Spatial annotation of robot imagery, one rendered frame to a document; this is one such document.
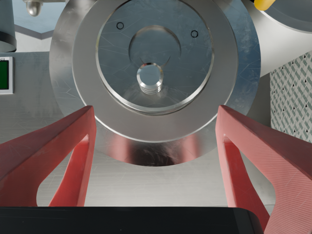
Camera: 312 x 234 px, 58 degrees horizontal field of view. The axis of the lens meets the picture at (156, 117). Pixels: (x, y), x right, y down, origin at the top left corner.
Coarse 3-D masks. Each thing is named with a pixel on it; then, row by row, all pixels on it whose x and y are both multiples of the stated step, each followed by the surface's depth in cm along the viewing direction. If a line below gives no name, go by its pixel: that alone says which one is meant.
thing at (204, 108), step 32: (192, 0) 19; (96, 32) 19; (224, 32) 19; (96, 64) 19; (224, 64) 19; (96, 96) 19; (224, 96) 19; (128, 128) 19; (160, 128) 19; (192, 128) 19
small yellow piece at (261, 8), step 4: (252, 0) 16; (256, 0) 15; (260, 0) 15; (264, 0) 15; (268, 0) 14; (272, 0) 14; (256, 4) 15; (260, 4) 15; (264, 4) 15; (268, 4) 15; (260, 8) 15; (264, 8) 15
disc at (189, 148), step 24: (72, 0) 20; (96, 0) 20; (216, 0) 20; (240, 0) 20; (72, 24) 20; (240, 24) 20; (240, 48) 20; (240, 72) 19; (72, 96) 19; (240, 96) 19; (96, 120) 19; (96, 144) 19; (120, 144) 19; (144, 144) 19; (168, 144) 19; (192, 144) 19; (216, 144) 19
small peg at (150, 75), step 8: (144, 64) 15; (152, 64) 15; (144, 72) 15; (152, 72) 15; (160, 72) 15; (144, 80) 15; (152, 80) 15; (160, 80) 15; (144, 88) 15; (152, 88) 15; (160, 88) 16
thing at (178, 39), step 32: (128, 0) 18; (160, 0) 18; (128, 32) 18; (160, 32) 18; (192, 32) 18; (128, 64) 17; (160, 64) 17; (192, 64) 17; (128, 96) 17; (160, 96) 17; (192, 96) 17
